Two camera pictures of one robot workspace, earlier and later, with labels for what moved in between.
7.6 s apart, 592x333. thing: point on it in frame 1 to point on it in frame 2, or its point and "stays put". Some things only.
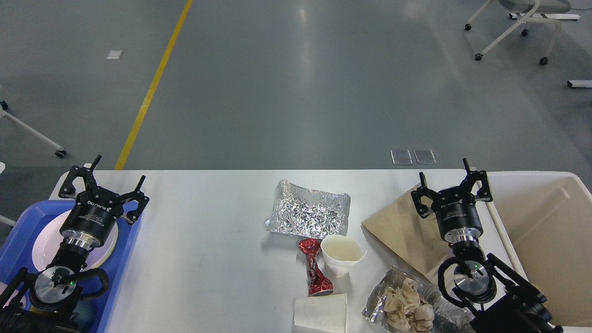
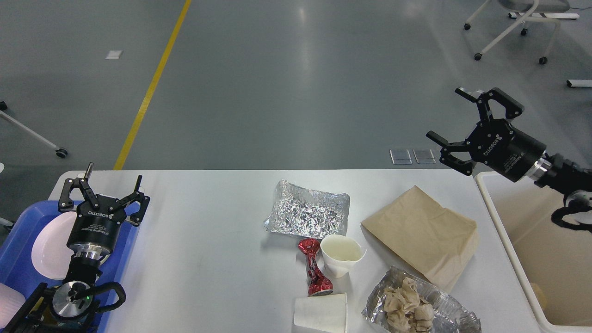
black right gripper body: x=458 y=217 to x=496 y=144
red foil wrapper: x=319 y=283 stays put
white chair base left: x=60 y=152 stays put
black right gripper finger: x=484 y=194 to x=513 y=109
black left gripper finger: x=132 y=217 stays put
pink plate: x=49 y=239 stays put
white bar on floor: x=581 y=83 stays put
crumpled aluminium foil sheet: x=304 y=212 stays put
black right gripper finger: x=417 y=194 to x=465 y=167
